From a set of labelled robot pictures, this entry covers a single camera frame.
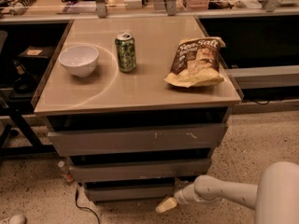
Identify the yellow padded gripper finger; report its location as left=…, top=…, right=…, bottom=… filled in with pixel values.
left=175, top=178, right=189, bottom=190
left=155, top=197, right=178, bottom=213

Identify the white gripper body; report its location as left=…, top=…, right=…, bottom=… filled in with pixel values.
left=174, top=183, right=202, bottom=204

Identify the grey bottom drawer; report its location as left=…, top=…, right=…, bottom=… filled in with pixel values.
left=84, top=177, right=175, bottom=202

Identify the grey drawer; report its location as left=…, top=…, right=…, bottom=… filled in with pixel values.
left=48, top=123, right=227, bottom=156
left=84, top=177, right=175, bottom=202
left=70, top=158, right=211, bottom=182

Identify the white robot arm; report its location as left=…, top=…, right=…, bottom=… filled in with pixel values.
left=156, top=161, right=299, bottom=224

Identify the grey middle drawer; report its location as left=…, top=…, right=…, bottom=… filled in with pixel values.
left=70, top=158, right=211, bottom=182

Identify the grey drawer cabinet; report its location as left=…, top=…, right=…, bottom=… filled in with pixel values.
left=30, top=15, right=245, bottom=203

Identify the grey top drawer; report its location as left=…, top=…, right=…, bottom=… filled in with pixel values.
left=48, top=123, right=227, bottom=156

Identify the small plastic bottle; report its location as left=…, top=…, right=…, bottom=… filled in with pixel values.
left=57, top=161, right=74, bottom=184

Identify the sea salt chip bag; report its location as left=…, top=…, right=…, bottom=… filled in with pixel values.
left=164, top=36, right=225, bottom=88

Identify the green soda can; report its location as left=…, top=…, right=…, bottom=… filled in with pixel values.
left=115, top=32, right=136, bottom=73

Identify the white shoe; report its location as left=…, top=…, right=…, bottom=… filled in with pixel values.
left=0, top=215, right=26, bottom=224

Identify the white ceramic bowl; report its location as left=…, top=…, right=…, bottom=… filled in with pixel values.
left=58, top=45, right=99, bottom=77

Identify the black box with label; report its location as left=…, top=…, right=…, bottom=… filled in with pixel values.
left=18, top=46, right=54, bottom=66

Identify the black coiled spring tool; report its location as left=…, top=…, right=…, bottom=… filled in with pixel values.
left=9, top=0, right=36, bottom=16

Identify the black floor cable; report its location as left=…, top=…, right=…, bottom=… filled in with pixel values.
left=74, top=184, right=102, bottom=224

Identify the black desk frame leg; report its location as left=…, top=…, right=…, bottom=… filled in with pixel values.
left=0, top=91, right=57, bottom=158

